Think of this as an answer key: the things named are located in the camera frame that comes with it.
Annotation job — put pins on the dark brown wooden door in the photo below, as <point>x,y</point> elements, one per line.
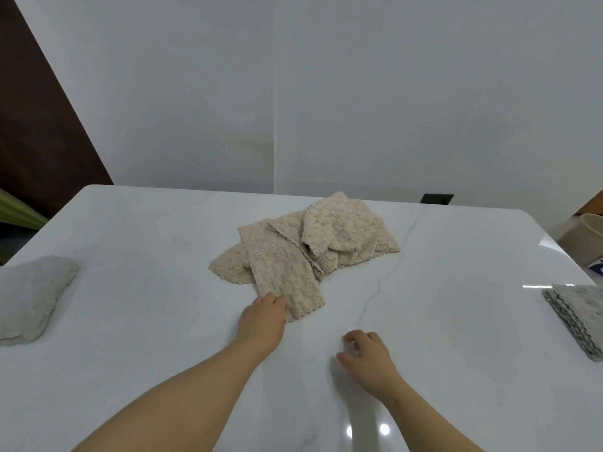
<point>37,136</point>

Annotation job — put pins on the cream plastic bin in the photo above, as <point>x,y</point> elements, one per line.
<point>584,242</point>

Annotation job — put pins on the blue and white package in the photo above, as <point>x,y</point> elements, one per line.
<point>597,269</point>

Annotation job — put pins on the brown wooden furniture piece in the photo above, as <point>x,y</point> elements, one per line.
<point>592,203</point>

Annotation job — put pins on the green folded umbrella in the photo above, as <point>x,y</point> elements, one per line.
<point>16,212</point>

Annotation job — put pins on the person's right hand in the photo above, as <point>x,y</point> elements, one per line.
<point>374,367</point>

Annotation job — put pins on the person's right forearm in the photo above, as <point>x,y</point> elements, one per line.
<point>428,428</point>

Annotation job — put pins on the person's left hand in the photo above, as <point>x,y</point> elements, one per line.
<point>261,324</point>

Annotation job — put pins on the white marble table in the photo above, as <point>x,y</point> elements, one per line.
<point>141,277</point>

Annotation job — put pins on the grey fluffy towel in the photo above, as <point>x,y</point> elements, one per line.
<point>579,315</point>
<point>33,296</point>

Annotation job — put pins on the black wall socket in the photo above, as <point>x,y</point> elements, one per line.
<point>437,199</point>

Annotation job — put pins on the person's left forearm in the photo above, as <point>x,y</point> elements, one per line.
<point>179,404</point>

